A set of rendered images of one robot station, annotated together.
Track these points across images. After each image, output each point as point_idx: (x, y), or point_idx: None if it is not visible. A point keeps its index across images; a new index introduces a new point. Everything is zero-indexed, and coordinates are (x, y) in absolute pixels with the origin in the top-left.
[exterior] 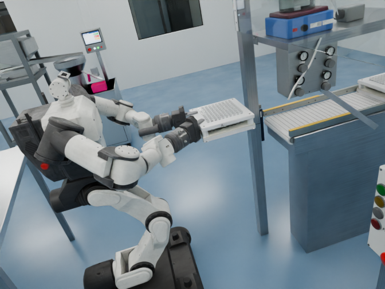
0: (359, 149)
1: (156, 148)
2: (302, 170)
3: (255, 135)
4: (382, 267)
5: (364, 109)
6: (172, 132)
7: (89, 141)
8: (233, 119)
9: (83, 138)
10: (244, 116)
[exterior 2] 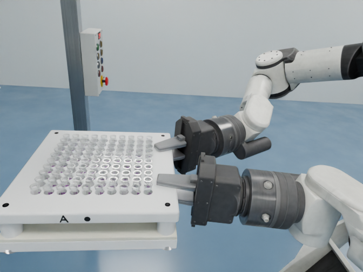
0: None
1: (246, 96)
2: None
3: None
4: (87, 119)
5: None
6: (226, 117)
7: (320, 50)
8: (99, 131)
9: (331, 48)
10: (73, 130)
